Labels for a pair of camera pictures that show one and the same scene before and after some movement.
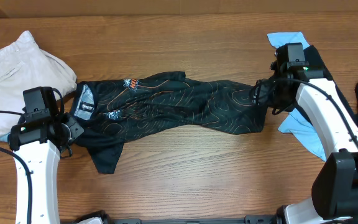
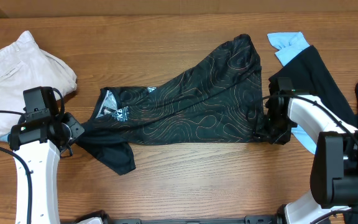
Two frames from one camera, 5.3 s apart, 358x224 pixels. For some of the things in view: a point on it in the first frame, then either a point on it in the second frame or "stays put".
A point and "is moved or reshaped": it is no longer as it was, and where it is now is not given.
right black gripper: [261, 98] → [281, 140]
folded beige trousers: [4, 78] stays put
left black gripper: [76, 129] stays put
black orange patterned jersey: [112, 112] is moved or reshaped
